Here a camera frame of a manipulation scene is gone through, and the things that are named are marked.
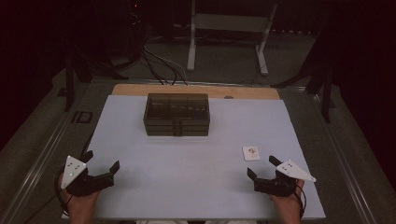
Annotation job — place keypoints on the small white printed card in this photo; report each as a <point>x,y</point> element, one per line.
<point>251,153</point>

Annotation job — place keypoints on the person's right hand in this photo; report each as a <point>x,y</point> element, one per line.
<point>289,203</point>

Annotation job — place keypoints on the row of small trinkets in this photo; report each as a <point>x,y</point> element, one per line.
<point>190,109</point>

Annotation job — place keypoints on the white metal stand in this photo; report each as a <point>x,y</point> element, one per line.
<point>191,46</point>

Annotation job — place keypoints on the smoked transparent drawer box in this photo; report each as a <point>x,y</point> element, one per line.
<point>176,129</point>

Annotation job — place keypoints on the person's left hand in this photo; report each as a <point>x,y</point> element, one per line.
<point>81,203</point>

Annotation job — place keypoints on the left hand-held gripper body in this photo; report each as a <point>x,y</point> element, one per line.
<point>74,169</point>

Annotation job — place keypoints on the aluminium rail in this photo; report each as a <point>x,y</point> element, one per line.
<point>345,174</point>
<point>37,171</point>

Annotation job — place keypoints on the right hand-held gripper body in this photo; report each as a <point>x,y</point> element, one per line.
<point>274,186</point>

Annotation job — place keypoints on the black floor stand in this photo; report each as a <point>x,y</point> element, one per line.
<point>326,93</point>
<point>70,87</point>

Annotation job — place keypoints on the white table board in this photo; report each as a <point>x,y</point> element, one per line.
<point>186,177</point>

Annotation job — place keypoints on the dark equipment rack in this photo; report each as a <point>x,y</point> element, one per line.
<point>124,28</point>

